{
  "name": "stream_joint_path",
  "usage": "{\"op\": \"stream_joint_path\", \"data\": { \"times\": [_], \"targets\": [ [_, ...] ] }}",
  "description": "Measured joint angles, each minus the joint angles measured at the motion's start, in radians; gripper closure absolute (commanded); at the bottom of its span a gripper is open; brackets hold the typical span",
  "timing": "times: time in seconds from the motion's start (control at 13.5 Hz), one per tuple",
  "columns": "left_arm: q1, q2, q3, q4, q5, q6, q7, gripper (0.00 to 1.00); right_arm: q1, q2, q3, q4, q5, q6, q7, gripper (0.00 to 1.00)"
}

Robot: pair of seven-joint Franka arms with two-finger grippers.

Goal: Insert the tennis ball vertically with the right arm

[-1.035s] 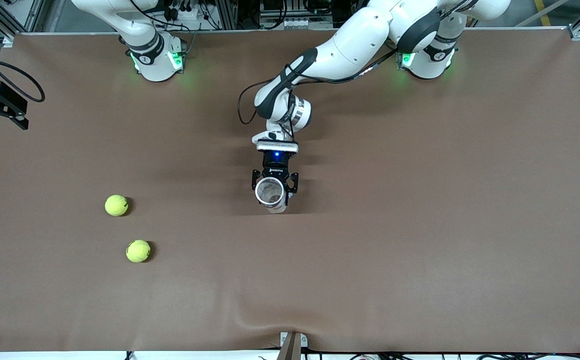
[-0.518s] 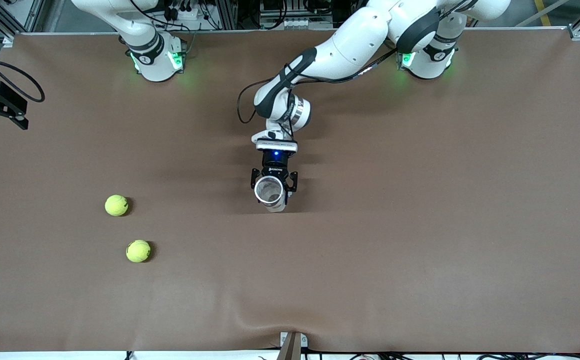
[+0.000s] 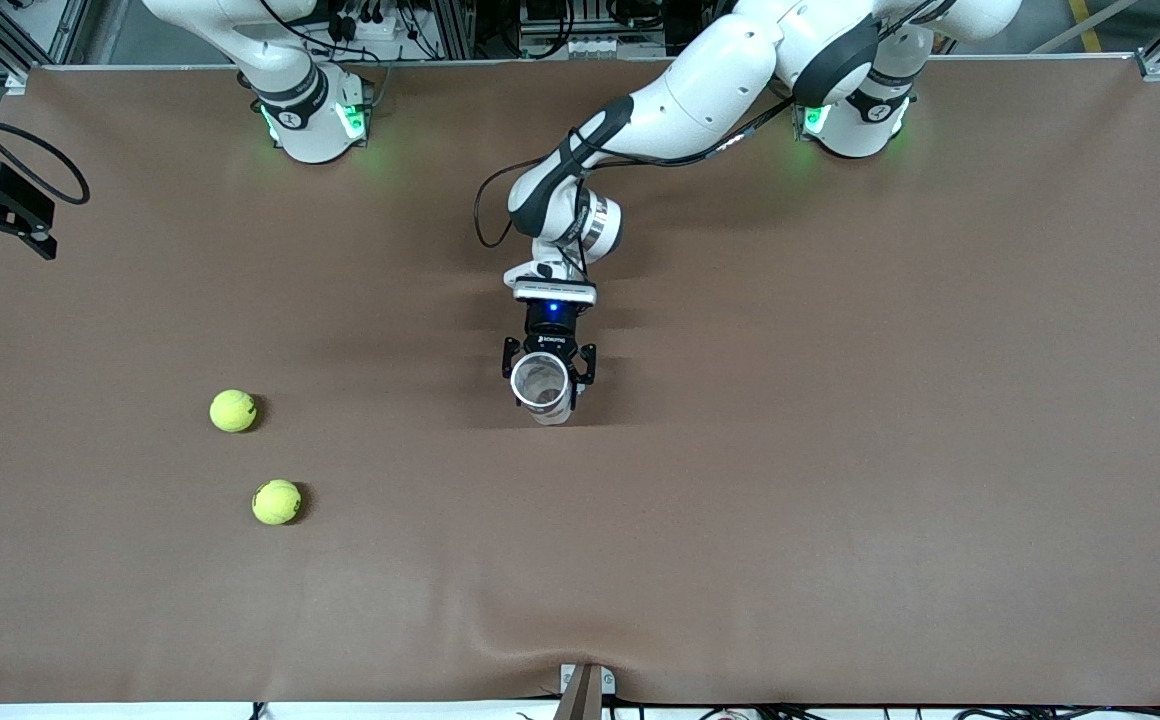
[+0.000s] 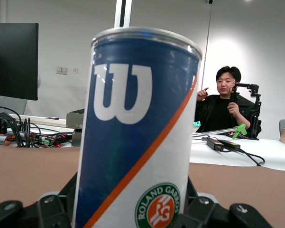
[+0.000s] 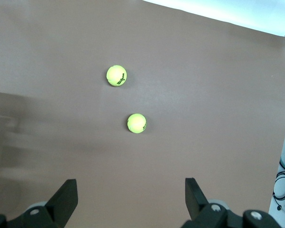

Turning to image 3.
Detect Wilson tennis ball can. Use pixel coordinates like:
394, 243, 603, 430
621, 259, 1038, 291
509, 351, 578, 427

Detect yellow tennis ball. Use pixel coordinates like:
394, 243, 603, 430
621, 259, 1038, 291
209, 389, 258, 434
251, 479, 302, 527

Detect brown table mat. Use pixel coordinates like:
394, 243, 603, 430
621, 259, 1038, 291
0, 55, 1160, 706

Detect white power strip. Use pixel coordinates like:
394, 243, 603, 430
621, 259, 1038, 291
325, 5, 406, 43

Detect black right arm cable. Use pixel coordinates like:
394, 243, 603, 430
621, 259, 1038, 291
0, 95, 92, 206

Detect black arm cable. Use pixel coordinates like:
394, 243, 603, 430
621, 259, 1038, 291
473, 90, 811, 301
0, 95, 92, 206

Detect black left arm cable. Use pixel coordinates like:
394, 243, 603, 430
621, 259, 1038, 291
473, 90, 811, 301

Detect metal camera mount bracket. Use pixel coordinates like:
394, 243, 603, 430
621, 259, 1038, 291
558, 662, 617, 720

